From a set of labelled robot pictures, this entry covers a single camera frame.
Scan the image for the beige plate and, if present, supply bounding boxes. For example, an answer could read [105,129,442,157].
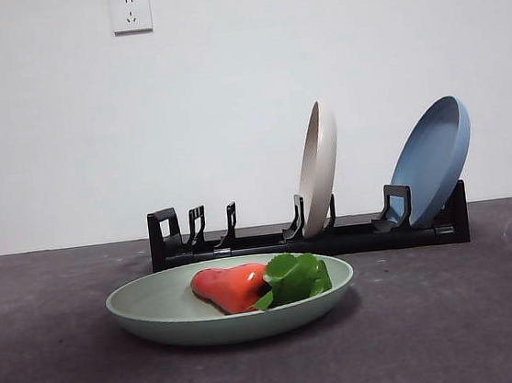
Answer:
[287,97,349,239]

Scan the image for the black plate rack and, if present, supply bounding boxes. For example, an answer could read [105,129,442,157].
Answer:
[145,174,472,279]

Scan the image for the green plate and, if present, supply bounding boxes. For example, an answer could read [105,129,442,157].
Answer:
[101,242,360,358]

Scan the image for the blue plate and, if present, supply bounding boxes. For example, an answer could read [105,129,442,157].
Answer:
[379,93,483,231]

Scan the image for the white wall socket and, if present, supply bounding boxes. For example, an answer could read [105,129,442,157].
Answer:
[109,0,155,37]

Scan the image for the orange carrot with green leaves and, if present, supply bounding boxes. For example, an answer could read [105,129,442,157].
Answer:
[188,248,336,320]

